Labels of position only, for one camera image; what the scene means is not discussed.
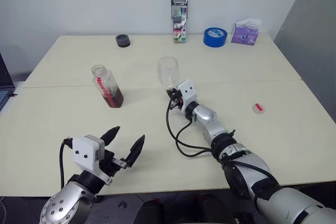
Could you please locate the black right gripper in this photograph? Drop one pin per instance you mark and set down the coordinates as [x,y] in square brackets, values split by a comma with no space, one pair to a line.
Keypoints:
[177,101]

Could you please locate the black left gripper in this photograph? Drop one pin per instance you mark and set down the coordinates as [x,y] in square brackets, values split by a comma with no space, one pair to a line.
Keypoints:
[108,163]

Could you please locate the clear plastic cup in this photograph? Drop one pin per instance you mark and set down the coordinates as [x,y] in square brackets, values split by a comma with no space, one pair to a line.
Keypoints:
[168,72]

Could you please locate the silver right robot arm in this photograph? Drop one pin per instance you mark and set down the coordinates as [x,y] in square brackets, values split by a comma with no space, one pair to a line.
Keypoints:
[252,166]

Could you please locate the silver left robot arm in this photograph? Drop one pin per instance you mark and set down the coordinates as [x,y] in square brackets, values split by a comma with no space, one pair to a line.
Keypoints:
[64,203]

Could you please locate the glass bottle with dark liquid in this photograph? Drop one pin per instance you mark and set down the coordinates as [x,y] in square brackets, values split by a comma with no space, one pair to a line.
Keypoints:
[111,96]

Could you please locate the dark rounded shape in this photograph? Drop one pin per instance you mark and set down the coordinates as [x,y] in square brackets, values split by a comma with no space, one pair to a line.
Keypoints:
[215,209]
[152,212]

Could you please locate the black round lid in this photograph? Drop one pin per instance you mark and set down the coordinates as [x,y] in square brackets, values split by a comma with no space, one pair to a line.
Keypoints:
[122,41]

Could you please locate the blue tape roll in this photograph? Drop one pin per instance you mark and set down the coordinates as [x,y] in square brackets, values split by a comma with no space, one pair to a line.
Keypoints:
[214,37]

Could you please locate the marker pen pack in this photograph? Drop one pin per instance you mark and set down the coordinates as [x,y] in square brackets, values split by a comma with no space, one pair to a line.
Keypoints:
[179,22]

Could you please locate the purple tissue box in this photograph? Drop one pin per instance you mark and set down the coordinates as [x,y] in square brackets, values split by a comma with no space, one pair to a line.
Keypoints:
[244,33]

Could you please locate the grey laptop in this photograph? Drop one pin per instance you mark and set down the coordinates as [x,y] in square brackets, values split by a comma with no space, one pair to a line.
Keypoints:
[5,85]

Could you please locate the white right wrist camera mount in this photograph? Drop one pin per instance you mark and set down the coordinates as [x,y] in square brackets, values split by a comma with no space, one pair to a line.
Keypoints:
[188,90]

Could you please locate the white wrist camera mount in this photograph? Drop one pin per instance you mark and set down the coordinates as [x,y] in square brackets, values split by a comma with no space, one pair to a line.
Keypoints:
[188,90]
[84,153]

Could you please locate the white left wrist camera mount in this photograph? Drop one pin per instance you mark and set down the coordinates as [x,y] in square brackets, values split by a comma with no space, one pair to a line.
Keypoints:
[84,153]

